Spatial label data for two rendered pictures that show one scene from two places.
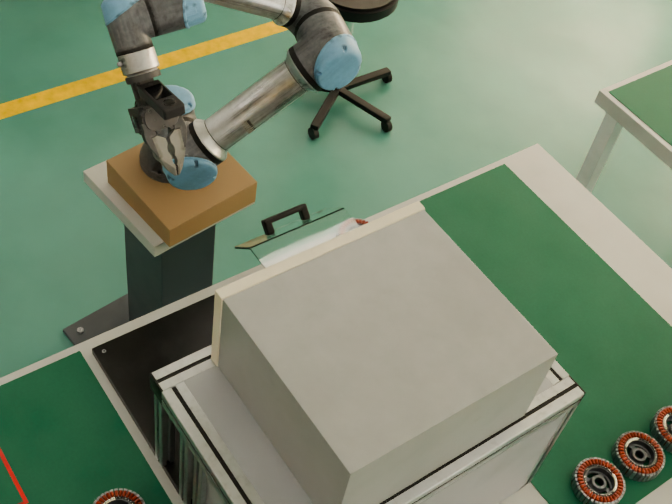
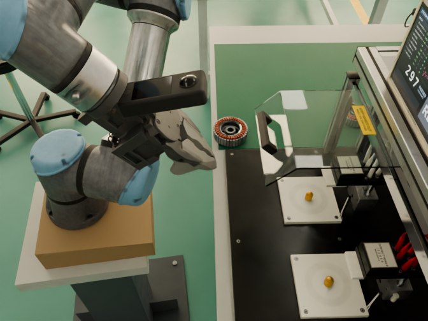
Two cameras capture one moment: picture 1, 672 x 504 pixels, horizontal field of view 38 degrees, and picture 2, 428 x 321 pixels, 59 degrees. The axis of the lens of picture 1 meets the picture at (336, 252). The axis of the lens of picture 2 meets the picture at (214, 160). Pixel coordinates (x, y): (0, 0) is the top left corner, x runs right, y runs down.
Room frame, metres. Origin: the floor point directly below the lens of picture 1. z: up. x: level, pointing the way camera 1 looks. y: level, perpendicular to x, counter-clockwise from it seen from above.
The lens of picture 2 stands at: (1.09, 0.64, 1.63)
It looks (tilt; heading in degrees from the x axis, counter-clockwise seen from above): 49 degrees down; 312
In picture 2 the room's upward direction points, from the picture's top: straight up
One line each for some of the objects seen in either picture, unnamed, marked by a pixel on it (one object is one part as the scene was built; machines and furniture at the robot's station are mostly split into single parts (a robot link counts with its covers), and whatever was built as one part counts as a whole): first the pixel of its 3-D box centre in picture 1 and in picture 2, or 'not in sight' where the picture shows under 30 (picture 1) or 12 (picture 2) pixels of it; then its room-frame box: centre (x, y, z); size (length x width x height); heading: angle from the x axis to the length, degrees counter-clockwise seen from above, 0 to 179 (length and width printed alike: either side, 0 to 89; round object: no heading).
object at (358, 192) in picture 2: not in sight; (362, 193); (1.20, -0.08, 0.80); 0.08 x 0.05 x 0.06; 134
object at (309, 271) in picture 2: not in sight; (327, 284); (1.13, 0.19, 0.78); 0.15 x 0.15 x 0.01; 44
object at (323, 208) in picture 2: not in sight; (307, 199); (1.30, 0.02, 0.78); 0.15 x 0.15 x 0.01; 44
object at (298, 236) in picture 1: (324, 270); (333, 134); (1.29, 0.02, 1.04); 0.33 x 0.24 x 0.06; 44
